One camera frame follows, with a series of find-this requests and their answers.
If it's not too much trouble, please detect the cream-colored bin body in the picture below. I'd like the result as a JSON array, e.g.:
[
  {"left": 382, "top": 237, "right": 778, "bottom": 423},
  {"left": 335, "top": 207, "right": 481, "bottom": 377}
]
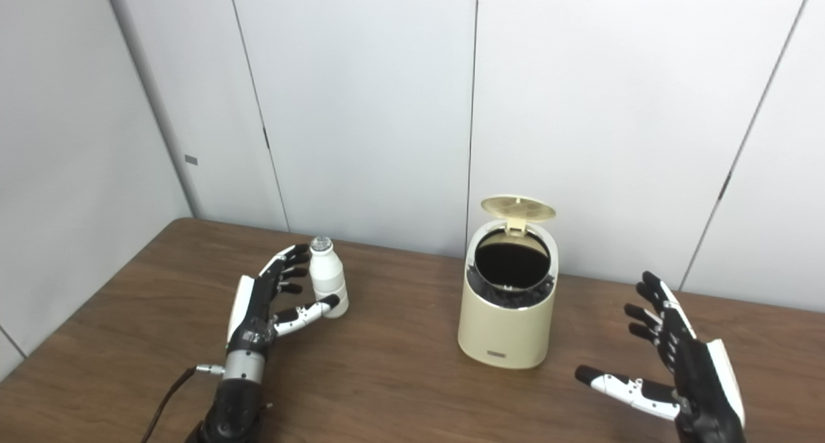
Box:
[{"left": 458, "top": 221, "right": 559, "bottom": 369}]

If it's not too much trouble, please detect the cream round bin lid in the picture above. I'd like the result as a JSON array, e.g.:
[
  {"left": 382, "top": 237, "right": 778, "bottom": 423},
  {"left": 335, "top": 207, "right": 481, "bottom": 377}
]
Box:
[{"left": 481, "top": 195, "right": 557, "bottom": 237}]

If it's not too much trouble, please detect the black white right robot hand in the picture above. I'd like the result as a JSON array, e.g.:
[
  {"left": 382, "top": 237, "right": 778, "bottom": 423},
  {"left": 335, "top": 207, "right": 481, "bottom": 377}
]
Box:
[{"left": 575, "top": 271, "right": 747, "bottom": 443}]

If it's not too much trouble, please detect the small white plastic bottle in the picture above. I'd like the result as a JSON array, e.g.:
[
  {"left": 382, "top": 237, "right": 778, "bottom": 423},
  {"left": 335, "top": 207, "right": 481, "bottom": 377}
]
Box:
[{"left": 309, "top": 237, "right": 349, "bottom": 319}]

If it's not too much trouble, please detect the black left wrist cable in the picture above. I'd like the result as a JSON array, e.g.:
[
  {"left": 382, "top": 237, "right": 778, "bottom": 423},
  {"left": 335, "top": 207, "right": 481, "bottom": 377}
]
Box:
[{"left": 141, "top": 364, "right": 226, "bottom": 443}]

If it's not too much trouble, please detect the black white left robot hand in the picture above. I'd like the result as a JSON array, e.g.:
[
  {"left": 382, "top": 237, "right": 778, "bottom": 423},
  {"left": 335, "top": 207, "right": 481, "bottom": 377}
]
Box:
[{"left": 226, "top": 244, "right": 341, "bottom": 366}]

